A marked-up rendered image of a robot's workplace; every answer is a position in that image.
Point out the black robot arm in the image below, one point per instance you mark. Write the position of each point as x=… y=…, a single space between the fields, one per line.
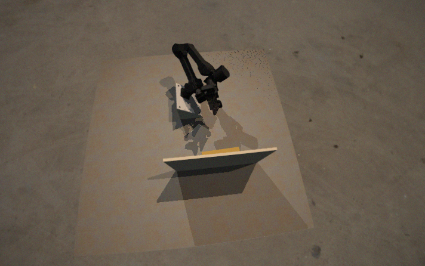
x=194 y=84

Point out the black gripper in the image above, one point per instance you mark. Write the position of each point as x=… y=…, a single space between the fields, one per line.
x=211 y=95

